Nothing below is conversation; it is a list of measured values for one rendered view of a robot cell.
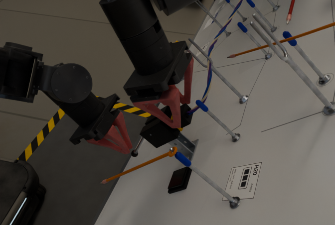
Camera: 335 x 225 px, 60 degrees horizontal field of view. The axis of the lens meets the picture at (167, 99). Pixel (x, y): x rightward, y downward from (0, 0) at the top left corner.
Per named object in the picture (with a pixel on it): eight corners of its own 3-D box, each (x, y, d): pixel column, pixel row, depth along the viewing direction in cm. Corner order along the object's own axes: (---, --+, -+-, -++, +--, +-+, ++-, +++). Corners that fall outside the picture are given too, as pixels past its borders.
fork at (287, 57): (340, 112, 31) (257, 17, 27) (323, 117, 32) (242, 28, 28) (339, 99, 33) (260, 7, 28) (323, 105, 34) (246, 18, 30)
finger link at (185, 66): (208, 92, 47) (188, 43, 42) (198, 123, 42) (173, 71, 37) (172, 97, 51) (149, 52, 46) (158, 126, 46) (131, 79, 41)
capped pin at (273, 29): (278, 26, 58) (251, -6, 56) (275, 31, 58) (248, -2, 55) (272, 29, 60) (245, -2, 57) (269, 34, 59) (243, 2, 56)
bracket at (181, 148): (189, 143, 53) (170, 126, 51) (199, 139, 51) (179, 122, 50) (182, 164, 50) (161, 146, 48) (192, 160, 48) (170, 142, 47)
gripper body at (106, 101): (123, 99, 54) (95, 70, 52) (96, 140, 47) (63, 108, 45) (102, 108, 58) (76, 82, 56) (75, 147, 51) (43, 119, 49)
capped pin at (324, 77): (327, 83, 36) (285, 35, 33) (317, 84, 37) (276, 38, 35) (332, 74, 36) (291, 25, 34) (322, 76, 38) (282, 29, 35)
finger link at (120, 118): (146, 136, 56) (113, 102, 52) (131, 166, 51) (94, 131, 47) (123, 143, 60) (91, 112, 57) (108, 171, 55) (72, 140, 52)
